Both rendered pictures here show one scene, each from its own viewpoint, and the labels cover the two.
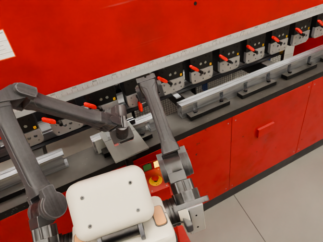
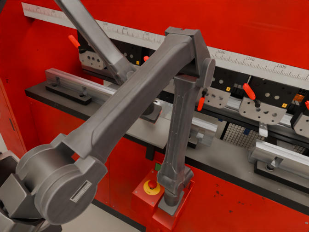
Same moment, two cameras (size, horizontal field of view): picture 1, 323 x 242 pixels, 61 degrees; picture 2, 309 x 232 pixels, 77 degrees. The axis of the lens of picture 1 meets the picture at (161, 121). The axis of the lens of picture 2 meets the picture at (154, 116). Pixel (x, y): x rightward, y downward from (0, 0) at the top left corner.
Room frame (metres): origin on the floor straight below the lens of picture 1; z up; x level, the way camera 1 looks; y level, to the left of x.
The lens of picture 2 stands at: (0.60, -0.24, 1.50)
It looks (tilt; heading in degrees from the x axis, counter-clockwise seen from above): 35 degrees down; 43
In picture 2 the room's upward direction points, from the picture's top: 8 degrees clockwise
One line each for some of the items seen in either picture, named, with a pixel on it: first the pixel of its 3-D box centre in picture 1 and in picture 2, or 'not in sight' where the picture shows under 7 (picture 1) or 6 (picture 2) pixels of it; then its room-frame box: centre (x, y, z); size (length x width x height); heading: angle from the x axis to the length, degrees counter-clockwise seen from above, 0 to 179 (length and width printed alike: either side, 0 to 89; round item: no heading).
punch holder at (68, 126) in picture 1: (63, 114); (130, 59); (1.16, 0.48, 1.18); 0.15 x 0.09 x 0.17; 113
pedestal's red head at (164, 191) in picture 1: (163, 179); (161, 195); (1.02, 0.04, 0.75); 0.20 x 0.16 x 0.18; 106
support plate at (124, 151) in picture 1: (123, 140); (156, 122); (1.11, 0.21, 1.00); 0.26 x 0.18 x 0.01; 23
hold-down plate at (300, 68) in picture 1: (299, 70); not in sight; (1.73, -1.05, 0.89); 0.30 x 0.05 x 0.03; 113
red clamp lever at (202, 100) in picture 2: (139, 102); (202, 99); (1.24, 0.10, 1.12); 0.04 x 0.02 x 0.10; 23
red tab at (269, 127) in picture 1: (265, 129); not in sight; (1.49, -0.74, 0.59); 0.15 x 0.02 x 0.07; 113
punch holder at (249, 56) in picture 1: (251, 47); not in sight; (1.62, -0.63, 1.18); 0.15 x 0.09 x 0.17; 113
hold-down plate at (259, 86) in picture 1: (256, 88); not in sight; (1.58, -0.68, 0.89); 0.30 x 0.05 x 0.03; 113
